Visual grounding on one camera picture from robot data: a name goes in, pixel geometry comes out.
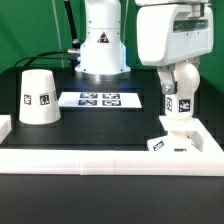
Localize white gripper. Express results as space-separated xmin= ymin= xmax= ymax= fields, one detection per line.
xmin=137 ymin=4 xmax=214 ymax=95

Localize white lamp bulb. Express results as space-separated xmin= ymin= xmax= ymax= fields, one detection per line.
xmin=165 ymin=62 xmax=200 ymax=120

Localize white lamp base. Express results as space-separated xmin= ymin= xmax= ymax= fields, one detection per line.
xmin=146 ymin=115 xmax=205 ymax=153

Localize white lamp shade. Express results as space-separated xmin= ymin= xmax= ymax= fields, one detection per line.
xmin=19 ymin=69 xmax=61 ymax=125

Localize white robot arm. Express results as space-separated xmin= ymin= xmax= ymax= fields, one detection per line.
xmin=78 ymin=0 xmax=213 ymax=95

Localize white marker tag sheet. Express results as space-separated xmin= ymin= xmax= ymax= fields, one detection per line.
xmin=59 ymin=92 xmax=141 ymax=109

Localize black cable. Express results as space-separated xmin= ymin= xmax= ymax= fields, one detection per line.
xmin=14 ymin=49 xmax=81 ymax=68

